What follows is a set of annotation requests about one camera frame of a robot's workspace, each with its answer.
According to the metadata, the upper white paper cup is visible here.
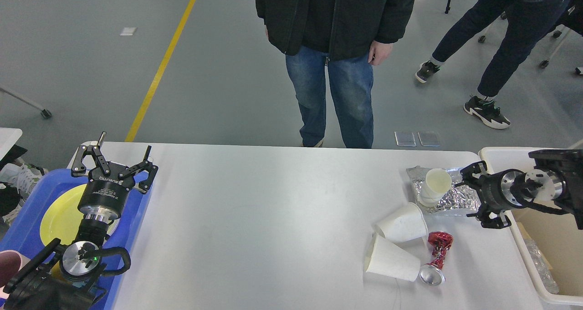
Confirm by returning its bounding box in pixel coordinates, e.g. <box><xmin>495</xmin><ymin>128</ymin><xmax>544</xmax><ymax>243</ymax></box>
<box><xmin>373</xmin><ymin>203</ymin><xmax>428</xmax><ymax>244</ymax></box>

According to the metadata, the crushed red soda can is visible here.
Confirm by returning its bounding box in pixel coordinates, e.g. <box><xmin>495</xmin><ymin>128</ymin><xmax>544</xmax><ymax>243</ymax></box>
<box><xmin>419</xmin><ymin>231</ymin><xmax>454</xmax><ymax>286</ymax></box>

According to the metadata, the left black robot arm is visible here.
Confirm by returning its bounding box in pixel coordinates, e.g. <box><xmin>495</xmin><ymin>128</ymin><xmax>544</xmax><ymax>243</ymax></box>
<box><xmin>1</xmin><ymin>134</ymin><xmax>158</xmax><ymax>310</ymax></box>

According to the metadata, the beige plastic bin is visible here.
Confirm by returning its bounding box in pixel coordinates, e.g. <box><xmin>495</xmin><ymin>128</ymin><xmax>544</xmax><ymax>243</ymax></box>
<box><xmin>479</xmin><ymin>147</ymin><xmax>583</xmax><ymax>310</ymax></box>

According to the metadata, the white paper cup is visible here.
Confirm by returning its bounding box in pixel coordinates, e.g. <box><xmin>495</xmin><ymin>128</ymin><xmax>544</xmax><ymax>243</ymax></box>
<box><xmin>363</xmin><ymin>234</ymin><xmax>421</xmax><ymax>282</ymax></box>
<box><xmin>373</xmin><ymin>203</ymin><xmax>428</xmax><ymax>244</ymax></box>

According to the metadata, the brown paper bag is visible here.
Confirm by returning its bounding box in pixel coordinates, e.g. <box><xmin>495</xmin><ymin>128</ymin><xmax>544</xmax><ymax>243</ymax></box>
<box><xmin>516</xmin><ymin>222</ymin><xmax>532</xmax><ymax>241</ymax></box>

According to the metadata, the small foil wrapper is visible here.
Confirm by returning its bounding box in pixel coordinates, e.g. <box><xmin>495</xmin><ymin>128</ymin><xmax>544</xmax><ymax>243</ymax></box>
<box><xmin>406</xmin><ymin>166</ymin><xmax>481</xmax><ymax>216</ymax></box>

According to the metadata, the silver foil bag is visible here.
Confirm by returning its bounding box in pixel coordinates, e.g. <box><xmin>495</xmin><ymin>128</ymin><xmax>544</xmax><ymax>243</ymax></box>
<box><xmin>523</xmin><ymin>238</ymin><xmax>560</xmax><ymax>294</ymax></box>

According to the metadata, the right floor outlet plate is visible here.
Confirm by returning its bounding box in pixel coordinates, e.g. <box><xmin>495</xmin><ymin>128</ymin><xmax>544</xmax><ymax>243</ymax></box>
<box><xmin>417</xmin><ymin>132</ymin><xmax>441</xmax><ymax>147</ymax></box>

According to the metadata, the white side table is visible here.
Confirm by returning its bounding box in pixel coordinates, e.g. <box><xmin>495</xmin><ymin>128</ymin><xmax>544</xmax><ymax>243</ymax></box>
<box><xmin>0</xmin><ymin>86</ymin><xmax>52</xmax><ymax>159</ymax></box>

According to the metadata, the small white cup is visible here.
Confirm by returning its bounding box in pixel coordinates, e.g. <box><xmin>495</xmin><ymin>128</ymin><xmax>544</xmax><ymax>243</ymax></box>
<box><xmin>420</xmin><ymin>168</ymin><xmax>452</xmax><ymax>208</ymax></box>

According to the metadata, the pink ribbed cup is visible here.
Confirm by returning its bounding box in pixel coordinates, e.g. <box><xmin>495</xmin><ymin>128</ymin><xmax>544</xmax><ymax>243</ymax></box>
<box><xmin>0</xmin><ymin>250</ymin><xmax>30</xmax><ymax>289</ymax></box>

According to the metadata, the white rolling chair frame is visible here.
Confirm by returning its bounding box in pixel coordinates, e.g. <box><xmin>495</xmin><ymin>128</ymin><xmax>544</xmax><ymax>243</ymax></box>
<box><xmin>477</xmin><ymin>5</ymin><xmax>577</xmax><ymax>69</ymax></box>

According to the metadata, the person in black clothes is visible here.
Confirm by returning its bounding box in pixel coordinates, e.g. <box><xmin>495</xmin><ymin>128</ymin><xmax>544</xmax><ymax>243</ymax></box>
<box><xmin>414</xmin><ymin>0</ymin><xmax>583</xmax><ymax>129</ymax></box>

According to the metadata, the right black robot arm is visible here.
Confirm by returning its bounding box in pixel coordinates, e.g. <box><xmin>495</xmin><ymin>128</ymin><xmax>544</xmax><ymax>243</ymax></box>
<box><xmin>460</xmin><ymin>149</ymin><xmax>583</xmax><ymax>229</ymax></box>

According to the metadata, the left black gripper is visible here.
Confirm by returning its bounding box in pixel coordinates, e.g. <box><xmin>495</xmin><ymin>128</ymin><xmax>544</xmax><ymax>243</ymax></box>
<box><xmin>71</xmin><ymin>132</ymin><xmax>159</xmax><ymax>223</ymax></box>

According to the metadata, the left floor outlet plate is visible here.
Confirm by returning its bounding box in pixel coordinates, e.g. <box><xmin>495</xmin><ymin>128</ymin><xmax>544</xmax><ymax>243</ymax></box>
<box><xmin>394</xmin><ymin>131</ymin><xmax>417</xmax><ymax>147</ymax></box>

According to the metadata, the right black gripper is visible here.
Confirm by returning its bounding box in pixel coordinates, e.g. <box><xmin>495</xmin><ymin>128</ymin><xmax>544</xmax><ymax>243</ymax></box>
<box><xmin>454</xmin><ymin>161</ymin><xmax>526</xmax><ymax>229</ymax></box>

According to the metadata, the floor outlet plate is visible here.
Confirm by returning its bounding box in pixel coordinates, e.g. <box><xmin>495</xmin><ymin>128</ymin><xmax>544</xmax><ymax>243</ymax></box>
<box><xmin>394</xmin><ymin>131</ymin><xmax>417</xmax><ymax>147</ymax></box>
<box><xmin>417</xmin><ymin>132</ymin><xmax>441</xmax><ymax>147</ymax></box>

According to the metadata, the person in blue jeans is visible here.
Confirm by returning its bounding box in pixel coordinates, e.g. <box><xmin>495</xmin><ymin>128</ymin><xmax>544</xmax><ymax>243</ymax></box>
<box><xmin>255</xmin><ymin>0</ymin><xmax>415</xmax><ymax>149</ymax></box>

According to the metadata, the lower white paper cup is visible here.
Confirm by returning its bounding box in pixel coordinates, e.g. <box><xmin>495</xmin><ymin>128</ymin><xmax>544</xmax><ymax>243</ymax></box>
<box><xmin>363</xmin><ymin>234</ymin><xmax>421</xmax><ymax>282</ymax></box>

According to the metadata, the yellow plastic plate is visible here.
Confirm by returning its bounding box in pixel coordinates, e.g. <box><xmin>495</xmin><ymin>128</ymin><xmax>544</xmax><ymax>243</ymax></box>
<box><xmin>39</xmin><ymin>184</ymin><xmax>86</xmax><ymax>246</ymax></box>

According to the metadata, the pale green plate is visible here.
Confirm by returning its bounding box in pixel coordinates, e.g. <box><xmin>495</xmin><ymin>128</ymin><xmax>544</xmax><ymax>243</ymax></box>
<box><xmin>102</xmin><ymin>200</ymin><xmax>124</xmax><ymax>243</ymax></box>

